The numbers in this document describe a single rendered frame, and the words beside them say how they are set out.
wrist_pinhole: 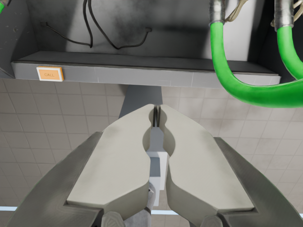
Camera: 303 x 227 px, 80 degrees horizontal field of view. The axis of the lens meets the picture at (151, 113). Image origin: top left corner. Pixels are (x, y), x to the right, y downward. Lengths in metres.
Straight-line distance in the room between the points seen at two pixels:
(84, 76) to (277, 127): 1.78
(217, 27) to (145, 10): 0.31
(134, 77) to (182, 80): 0.11
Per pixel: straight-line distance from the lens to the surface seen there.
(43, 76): 0.48
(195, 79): 0.44
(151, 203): 0.72
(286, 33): 0.27
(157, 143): 0.79
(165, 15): 0.53
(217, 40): 0.23
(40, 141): 2.06
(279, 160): 2.30
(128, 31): 0.53
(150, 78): 0.43
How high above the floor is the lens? 1.35
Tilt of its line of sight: 59 degrees down
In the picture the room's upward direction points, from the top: 179 degrees counter-clockwise
